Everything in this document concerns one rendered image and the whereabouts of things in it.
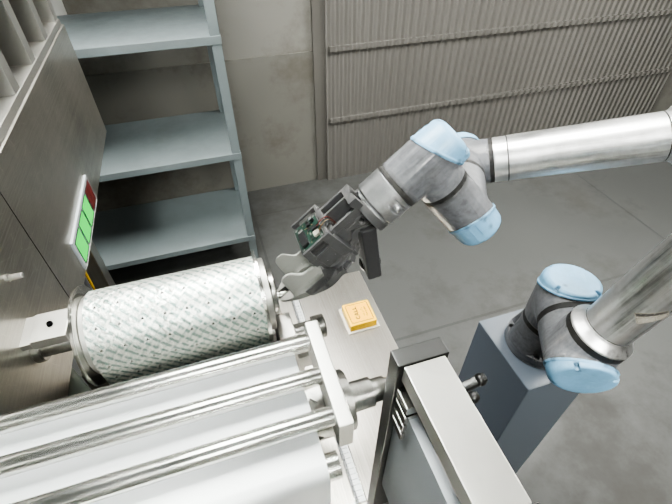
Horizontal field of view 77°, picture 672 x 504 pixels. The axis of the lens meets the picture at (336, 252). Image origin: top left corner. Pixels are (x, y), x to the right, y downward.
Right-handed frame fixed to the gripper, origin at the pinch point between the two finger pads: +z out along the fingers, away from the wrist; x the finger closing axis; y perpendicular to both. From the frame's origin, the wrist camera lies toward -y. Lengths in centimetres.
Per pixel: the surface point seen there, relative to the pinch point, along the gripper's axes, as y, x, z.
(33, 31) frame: 44, -69, 14
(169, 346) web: 14.0, 6.9, 12.5
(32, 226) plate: 31.1, -17.6, 21.8
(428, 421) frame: 12.6, 34.4, -16.5
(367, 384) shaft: 7.1, 25.7, -10.2
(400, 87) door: -124, -207, -54
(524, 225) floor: -207, -117, -56
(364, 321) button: -36.1, -12.2, 4.6
